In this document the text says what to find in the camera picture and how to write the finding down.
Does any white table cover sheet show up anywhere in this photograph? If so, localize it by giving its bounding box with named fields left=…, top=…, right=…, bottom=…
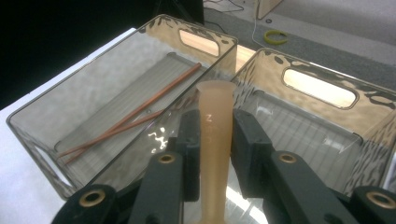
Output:
left=0, top=27, right=138, bottom=224

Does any light wooden furniture panel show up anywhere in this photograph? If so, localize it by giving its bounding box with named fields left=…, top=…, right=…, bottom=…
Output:
left=256, top=0, right=285, bottom=21

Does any yellow tape ring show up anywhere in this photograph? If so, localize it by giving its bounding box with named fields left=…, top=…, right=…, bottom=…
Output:
left=263, top=29, right=290, bottom=47

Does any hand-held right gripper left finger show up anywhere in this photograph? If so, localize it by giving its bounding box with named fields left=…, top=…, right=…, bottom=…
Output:
left=167, top=108, right=202, bottom=203

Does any white floor cable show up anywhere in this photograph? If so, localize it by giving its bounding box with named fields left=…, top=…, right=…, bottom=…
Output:
left=251, top=0, right=269, bottom=49

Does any reddish-brown chopstick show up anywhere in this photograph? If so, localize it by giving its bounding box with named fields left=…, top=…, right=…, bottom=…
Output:
left=56, top=62, right=204, bottom=159
left=64, top=106, right=169, bottom=165

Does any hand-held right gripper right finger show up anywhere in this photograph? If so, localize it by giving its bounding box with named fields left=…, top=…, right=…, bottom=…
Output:
left=232, top=108, right=276, bottom=201

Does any smoky clear plastic bin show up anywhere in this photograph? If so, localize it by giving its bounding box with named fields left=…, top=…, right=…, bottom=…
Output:
left=6, top=13, right=239, bottom=201
left=225, top=47, right=396, bottom=224

